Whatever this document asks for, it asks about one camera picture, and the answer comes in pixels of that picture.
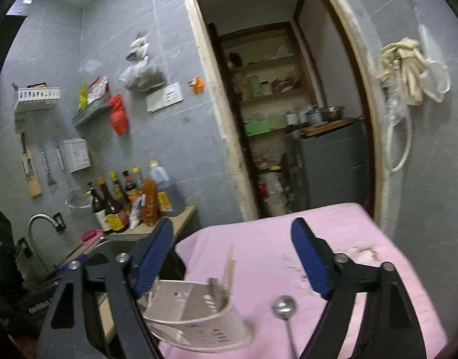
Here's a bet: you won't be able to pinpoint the white switch panel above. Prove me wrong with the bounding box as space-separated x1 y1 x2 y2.
146 82 184 113

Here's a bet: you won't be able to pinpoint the red cap sauce bottle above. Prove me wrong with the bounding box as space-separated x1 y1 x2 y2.
122 170 138 203

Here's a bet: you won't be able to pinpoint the red hanging bag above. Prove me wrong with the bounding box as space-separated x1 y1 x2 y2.
109 94 129 135

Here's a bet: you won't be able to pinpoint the yellow label sauce bottle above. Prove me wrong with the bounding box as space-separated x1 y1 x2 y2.
109 171 131 210

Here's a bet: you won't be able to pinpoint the white plastic utensil holder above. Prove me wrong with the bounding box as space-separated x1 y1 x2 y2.
142 280 253 353

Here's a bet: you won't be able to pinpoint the wooden chopstick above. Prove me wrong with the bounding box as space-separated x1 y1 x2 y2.
226 245 236 300
221 247 232 302

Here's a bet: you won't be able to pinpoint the white hose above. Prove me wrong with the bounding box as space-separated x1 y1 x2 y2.
388 114 413 173

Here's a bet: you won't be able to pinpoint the long clear plastic bag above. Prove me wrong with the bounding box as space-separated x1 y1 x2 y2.
416 2 451 103

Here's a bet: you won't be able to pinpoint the orange snack packet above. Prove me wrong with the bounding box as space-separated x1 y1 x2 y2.
140 179 160 227

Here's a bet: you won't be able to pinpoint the white wall box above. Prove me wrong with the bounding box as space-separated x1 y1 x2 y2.
61 138 91 173

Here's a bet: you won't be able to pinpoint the large brown sauce bottle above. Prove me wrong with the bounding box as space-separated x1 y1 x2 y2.
97 176 129 233

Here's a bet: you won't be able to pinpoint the hanging wooden board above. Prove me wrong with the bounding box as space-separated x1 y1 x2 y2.
15 118 43 198

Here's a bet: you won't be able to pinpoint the hanging metal strainer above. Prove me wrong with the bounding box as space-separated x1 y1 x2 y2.
65 190 92 212

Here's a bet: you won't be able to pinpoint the metal sink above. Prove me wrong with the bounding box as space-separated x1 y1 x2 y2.
90 239 138 260

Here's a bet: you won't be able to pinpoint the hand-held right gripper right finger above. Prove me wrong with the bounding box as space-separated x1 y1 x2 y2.
291 217 428 359

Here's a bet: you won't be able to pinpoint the wooden pantry shelf unit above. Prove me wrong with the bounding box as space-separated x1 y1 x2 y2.
208 22 319 217

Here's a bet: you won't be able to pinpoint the clear bag of dried goods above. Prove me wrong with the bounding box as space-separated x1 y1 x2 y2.
119 56 167 91

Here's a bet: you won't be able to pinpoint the worn wooden door frame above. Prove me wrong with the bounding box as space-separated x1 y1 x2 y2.
180 0 392 232

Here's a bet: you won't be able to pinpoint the grey wall shelf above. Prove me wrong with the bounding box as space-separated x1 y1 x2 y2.
72 103 113 127

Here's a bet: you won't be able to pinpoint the white wall basket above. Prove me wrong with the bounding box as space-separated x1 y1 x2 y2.
14 87 61 113

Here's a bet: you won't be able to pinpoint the metal faucet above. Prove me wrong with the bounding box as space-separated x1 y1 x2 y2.
27 212 63 270

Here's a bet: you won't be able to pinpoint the large dark oil jug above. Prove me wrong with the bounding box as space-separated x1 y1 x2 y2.
148 160 185 217

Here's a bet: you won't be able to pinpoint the cream rubber gloves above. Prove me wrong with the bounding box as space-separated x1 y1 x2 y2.
380 37 426 106

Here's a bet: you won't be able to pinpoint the green box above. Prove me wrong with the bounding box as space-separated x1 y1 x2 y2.
245 120 272 137

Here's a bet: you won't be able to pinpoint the beige kitchen counter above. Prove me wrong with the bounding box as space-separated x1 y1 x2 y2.
102 205 198 241

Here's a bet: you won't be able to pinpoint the round bowl metal spoon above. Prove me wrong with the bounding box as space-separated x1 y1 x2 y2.
272 295 300 359

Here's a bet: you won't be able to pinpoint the red white packets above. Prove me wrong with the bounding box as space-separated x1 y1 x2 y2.
87 76 110 101

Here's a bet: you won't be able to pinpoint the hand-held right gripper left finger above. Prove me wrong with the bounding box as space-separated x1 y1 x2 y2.
36 217 174 359

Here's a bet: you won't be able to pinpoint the wooden cutting board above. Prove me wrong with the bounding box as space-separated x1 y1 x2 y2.
298 118 359 135

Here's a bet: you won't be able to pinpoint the hanging metal utensil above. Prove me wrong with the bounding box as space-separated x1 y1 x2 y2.
40 147 57 187

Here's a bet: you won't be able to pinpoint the white blue packet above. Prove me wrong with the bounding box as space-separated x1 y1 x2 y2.
129 194 147 229

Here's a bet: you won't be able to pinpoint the small clear plastic bag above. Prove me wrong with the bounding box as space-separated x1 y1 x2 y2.
384 86 407 126

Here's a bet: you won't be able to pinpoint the black range hood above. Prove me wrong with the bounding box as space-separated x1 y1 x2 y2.
0 15 25 94

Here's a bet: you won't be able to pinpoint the grey cabinet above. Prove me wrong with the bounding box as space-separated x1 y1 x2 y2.
294 120 372 212

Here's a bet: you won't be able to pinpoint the white hanging bag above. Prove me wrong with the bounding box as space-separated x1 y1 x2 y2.
126 35 151 62

